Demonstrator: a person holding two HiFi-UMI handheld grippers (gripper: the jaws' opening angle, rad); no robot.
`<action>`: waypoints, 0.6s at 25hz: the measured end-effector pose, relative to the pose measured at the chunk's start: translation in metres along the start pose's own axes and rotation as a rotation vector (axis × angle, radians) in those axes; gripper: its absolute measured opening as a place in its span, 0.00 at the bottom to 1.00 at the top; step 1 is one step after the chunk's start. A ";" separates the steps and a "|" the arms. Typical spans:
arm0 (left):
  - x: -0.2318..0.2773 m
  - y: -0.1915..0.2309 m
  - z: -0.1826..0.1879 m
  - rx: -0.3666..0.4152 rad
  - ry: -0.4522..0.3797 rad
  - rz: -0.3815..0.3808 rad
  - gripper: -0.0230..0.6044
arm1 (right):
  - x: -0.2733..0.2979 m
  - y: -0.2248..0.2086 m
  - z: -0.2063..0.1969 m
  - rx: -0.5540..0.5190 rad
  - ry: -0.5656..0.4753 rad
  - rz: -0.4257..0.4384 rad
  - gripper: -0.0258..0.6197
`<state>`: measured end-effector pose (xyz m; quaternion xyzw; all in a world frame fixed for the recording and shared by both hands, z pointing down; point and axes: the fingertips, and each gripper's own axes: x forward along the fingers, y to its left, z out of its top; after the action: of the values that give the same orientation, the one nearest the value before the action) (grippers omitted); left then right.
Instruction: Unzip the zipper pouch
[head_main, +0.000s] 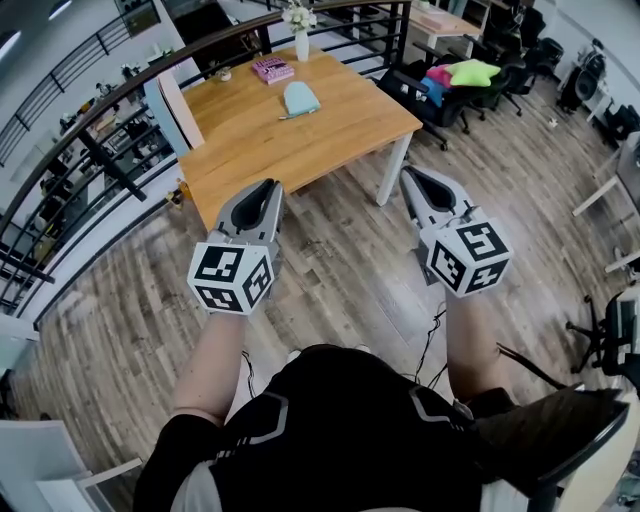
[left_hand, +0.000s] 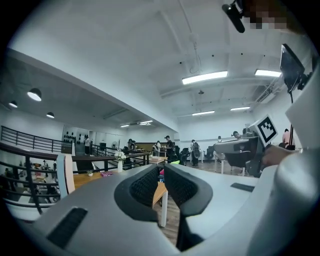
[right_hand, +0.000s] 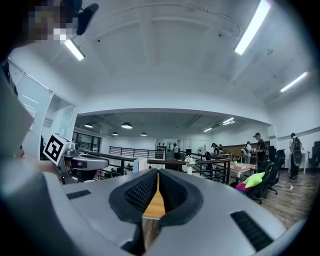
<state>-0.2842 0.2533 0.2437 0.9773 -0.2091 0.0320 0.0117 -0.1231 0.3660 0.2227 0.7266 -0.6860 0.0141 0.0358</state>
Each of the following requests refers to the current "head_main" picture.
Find white cabinet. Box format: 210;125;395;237
0;418;145;512

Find black metal railing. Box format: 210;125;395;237
0;0;413;317

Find white framed desk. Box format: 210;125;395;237
571;130;640;218

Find pink book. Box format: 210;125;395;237
250;56;296;86

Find black and white office chair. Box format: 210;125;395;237
565;290;640;382

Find black office chair with cushions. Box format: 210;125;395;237
375;59;503;152

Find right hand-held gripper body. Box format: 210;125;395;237
412;203;515;300

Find white desk with light top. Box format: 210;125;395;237
405;0;490;51

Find green star cushion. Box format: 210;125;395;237
443;58;502;88

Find blue cushion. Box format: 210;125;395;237
418;76;447;108

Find person's left forearm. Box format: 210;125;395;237
171;310;251;428

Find wooden table with white legs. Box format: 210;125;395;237
176;47;424;232

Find person's black clothed body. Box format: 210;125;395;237
132;343;531;512

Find white vase with flowers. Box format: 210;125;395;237
281;0;319;63

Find light blue zipper pouch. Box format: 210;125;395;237
278;80;322;122

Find person's right forearm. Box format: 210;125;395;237
441;288;504;404

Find black floor cables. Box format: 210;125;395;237
412;303;450;389

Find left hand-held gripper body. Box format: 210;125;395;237
187;221;281;318

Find yellow bottle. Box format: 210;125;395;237
168;176;194;207

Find dark chair seat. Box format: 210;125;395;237
472;383;632;501

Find white leaning panel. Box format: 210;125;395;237
143;68;206;152

